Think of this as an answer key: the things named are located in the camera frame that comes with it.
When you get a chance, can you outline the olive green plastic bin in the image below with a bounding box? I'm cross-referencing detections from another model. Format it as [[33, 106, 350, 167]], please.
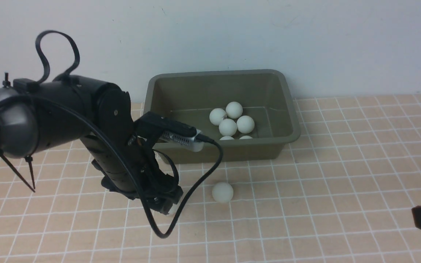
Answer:
[[144, 69, 301, 162]]

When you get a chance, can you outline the white ball with print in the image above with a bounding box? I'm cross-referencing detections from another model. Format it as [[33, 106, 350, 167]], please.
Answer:
[[225, 101, 243, 119]]

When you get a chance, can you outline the white ball with logo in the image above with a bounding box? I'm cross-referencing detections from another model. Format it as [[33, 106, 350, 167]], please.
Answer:
[[167, 204, 179, 216]]

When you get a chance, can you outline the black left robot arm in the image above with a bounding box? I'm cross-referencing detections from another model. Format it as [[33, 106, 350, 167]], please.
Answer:
[[0, 30, 196, 215]]

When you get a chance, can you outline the plain white centre ball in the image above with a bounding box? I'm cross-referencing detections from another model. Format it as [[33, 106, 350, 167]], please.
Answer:
[[212, 182, 234, 203]]

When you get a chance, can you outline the black left camera cable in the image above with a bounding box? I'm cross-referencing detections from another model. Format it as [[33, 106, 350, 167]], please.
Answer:
[[50, 99, 224, 239]]

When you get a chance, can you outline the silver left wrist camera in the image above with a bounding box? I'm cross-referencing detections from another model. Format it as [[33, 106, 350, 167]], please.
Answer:
[[134, 111, 204, 152]]

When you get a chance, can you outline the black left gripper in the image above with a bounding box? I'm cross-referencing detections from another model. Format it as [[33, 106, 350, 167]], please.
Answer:
[[81, 135, 183, 216]]

